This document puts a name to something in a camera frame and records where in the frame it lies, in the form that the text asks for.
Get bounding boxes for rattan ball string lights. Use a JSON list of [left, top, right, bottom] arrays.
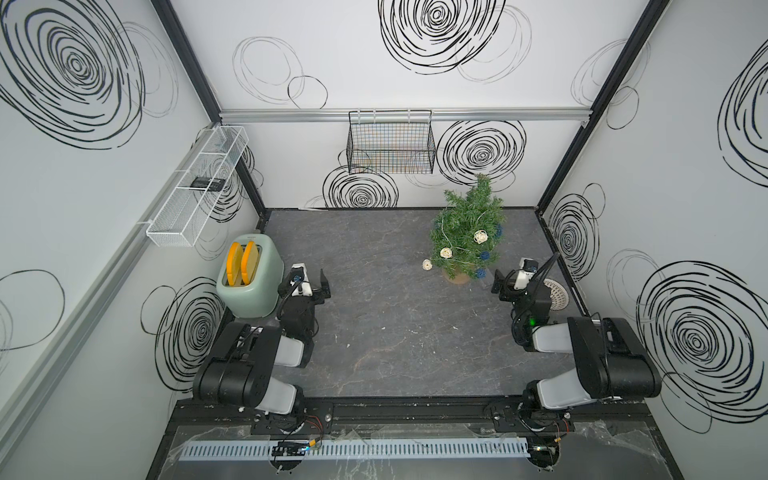
[[429, 207, 504, 279]]

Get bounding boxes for small green christmas tree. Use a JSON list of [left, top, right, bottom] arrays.
[[429, 174, 505, 284]]

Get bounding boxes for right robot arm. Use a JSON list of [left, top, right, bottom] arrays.
[[492, 254, 662, 430]]

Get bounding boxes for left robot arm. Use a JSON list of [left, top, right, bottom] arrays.
[[192, 263, 332, 417]]

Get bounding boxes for white perforated cup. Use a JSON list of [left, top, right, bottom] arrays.
[[544, 278, 569, 311]]

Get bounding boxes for mint green toaster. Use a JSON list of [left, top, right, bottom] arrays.
[[216, 234, 285, 318]]

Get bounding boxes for yellow toast slice right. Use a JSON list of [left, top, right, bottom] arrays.
[[241, 241, 260, 285]]

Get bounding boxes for yellow toast slice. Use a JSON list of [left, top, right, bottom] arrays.
[[225, 242, 244, 287], [241, 241, 260, 285]]

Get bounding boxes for yellow toast slice left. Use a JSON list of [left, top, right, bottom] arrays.
[[225, 242, 244, 287]]

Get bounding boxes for small black object in shelf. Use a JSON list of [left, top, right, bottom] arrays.
[[189, 177, 227, 192]]

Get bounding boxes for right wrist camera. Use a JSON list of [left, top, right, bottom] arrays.
[[514, 257, 539, 290]]

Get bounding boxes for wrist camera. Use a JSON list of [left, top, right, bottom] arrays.
[[289, 263, 313, 297], [514, 257, 539, 290]]

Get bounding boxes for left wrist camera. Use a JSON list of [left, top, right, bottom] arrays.
[[289, 263, 313, 297]]

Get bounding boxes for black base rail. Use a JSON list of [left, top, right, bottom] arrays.
[[164, 395, 651, 435]]

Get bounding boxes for white mesh wall shelf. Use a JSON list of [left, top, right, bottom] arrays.
[[146, 125, 248, 247]]

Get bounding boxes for black wire basket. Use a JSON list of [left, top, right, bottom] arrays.
[[345, 109, 437, 174]]

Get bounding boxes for grey slotted cable duct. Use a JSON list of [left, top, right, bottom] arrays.
[[178, 438, 530, 461]]

